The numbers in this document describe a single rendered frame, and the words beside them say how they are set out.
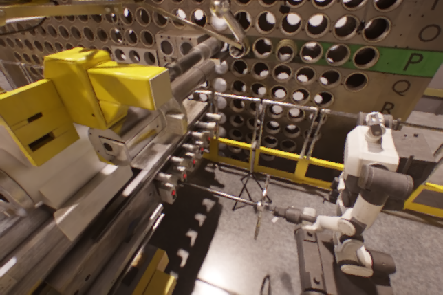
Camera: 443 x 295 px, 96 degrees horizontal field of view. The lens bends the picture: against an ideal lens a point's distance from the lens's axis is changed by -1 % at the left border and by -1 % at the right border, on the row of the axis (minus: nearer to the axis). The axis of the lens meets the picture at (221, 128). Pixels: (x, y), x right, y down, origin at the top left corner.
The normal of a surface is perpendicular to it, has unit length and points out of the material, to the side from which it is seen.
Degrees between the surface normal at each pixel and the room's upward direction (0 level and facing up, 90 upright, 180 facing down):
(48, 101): 90
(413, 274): 0
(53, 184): 68
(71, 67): 90
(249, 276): 0
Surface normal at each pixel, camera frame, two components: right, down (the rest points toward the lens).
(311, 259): 0.00, -0.82
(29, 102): 0.94, 0.19
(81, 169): 0.87, -0.13
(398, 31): -0.33, 0.54
